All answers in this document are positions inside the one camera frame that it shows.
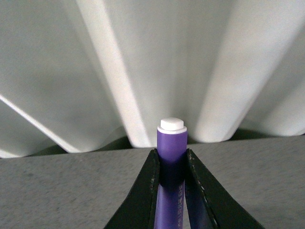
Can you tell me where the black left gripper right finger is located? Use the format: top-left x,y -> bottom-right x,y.
185,149 -> 263,229

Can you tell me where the purple marker pen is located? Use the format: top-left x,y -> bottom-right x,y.
154,117 -> 187,229

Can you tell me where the white pleated curtain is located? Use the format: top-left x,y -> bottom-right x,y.
0,0 -> 305,158

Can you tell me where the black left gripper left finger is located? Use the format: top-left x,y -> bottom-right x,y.
105,149 -> 159,229

